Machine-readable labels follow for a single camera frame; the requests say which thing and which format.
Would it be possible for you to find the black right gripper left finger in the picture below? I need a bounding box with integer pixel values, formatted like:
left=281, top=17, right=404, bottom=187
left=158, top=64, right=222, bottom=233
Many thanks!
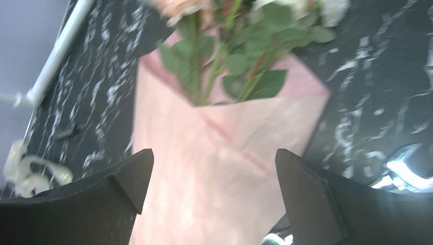
left=1, top=149, right=154, bottom=244

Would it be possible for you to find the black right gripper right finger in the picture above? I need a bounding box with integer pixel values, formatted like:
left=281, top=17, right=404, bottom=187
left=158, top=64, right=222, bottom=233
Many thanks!
left=275, top=149, right=432, bottom=244

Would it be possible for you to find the metal wrench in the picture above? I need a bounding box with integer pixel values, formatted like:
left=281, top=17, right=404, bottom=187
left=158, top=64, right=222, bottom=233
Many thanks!
left=370, top=143, right=432, bottom=194

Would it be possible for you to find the pink wrapping paper sheet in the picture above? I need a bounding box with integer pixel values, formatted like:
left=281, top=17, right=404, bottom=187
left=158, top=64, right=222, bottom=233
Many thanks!
left=130, top=51, right=330, bottom=244

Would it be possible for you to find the fake white rose stem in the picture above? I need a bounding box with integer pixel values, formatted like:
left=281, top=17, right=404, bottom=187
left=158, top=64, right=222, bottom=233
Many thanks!
left=200, top=1, right=264, bottom=105

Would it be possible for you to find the fake cream rose stem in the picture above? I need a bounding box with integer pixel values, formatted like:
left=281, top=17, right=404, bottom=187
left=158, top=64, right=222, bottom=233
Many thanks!
left=245, top=1, right=350, bottom=101

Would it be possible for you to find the fake pink rose stem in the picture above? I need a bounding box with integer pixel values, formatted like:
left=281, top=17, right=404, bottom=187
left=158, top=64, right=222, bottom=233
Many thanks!
left=147, top=1, right=215, bottom=105

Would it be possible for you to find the beige printed ribbon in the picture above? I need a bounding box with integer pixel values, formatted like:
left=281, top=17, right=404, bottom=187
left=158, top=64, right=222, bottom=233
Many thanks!
left=3, top=139, right=73, bottom=198

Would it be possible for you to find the white PVC pipe frame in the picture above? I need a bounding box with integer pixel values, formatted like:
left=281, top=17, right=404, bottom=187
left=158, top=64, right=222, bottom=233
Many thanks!
left=1, top=0, right=95, bottom=109

